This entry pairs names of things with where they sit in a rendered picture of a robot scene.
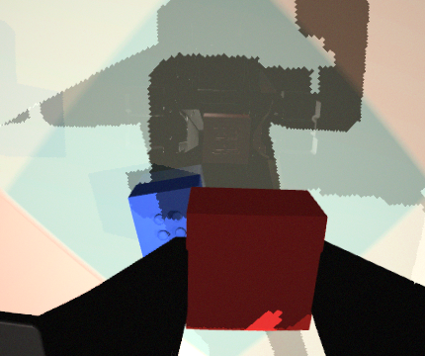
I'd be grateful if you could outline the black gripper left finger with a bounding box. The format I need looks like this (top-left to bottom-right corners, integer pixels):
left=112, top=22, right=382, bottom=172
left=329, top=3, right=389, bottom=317
left=0, top=236, right=189, bottom=356

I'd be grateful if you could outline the red block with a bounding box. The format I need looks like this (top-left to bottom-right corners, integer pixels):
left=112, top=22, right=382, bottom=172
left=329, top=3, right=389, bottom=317
left=185, top=187, right=328, bottom=331

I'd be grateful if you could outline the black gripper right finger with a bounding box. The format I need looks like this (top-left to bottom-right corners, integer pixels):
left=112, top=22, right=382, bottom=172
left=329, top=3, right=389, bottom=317
left=311, top=240, right=425, bottom=356

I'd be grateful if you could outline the blue toy brick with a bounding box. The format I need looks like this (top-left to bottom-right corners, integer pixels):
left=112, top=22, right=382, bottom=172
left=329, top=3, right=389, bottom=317
left=128, top=174, right=202, bottom=257

